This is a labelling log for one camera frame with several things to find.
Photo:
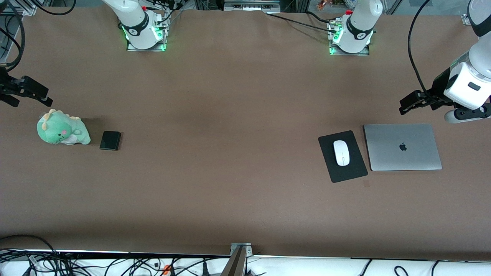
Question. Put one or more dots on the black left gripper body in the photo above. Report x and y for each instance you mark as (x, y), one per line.
(438, 89)

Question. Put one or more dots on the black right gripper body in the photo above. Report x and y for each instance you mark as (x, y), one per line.
(8, 87)

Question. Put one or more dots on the black phone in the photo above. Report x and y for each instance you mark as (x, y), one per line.
(110, 140)

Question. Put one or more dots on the white computer mouse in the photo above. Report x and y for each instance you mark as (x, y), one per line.
(341, 153)

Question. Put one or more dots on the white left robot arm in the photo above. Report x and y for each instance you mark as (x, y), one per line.
(360, 23)

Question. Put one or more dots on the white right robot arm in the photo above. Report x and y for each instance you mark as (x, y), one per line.
(134, 19)

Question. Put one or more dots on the black mouse pad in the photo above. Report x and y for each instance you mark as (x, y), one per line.
(345, 174)

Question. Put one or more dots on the green dinosaur plush toy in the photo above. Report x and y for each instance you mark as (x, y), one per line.
(57, 130)

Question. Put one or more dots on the silver laptop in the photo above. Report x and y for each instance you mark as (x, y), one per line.
(402, 147)

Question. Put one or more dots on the colourful small toys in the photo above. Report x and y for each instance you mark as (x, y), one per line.
(326, 4)

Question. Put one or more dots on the grey metal box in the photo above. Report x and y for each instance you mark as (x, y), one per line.
(249, 4)

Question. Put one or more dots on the orange plug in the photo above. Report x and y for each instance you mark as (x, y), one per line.
(166, 269)

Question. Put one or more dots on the aluminium frame corner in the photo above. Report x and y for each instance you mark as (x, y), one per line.
(27, 9)
(465, 19)

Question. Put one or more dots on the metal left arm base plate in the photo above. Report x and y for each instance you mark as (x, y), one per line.
(349, 54)

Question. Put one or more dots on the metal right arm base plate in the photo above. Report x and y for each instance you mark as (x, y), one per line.
(145, 50)

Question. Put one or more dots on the metal frame bracket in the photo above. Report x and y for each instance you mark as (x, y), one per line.
(241, 249)

